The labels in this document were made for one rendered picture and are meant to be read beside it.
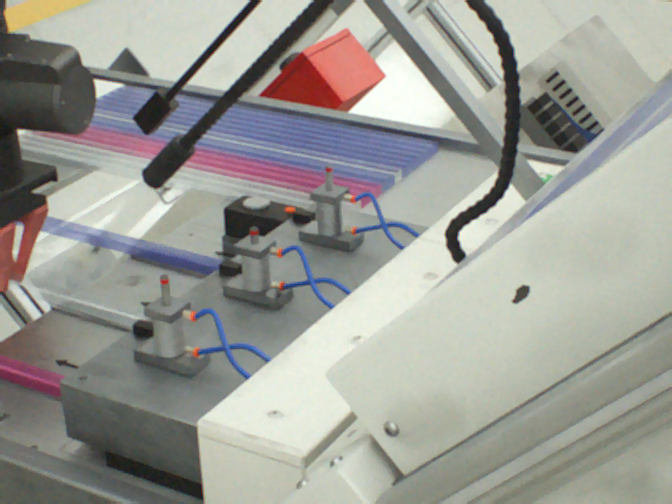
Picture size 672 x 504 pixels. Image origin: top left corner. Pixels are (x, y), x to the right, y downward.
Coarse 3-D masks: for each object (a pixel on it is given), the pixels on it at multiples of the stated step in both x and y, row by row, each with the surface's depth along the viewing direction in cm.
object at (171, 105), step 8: (152, 96) 118; (160, 96) 118; (144, 104) 119; (152, 104) 119; (160, 104) 118; (168, 104) 118; (176, 104) 118; (136, 112) 120; (144, 112) 120; (152, 112) 119; (160, 112) 119; (168, 112) 118; (136, 120) 120; (144, 120) 120; (152, 120) 119; (160, 120) 119; (144, 128) 120; (152, 128) 120
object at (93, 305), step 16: (16, 288) 118; (32, 288) 116; (48, 288) 116; (64, 288) 116; (64, 304) 115; (80, 304) 114; (96, 304) 113; (112, 304) 113; (112, 320) 113; (128, 320) 112
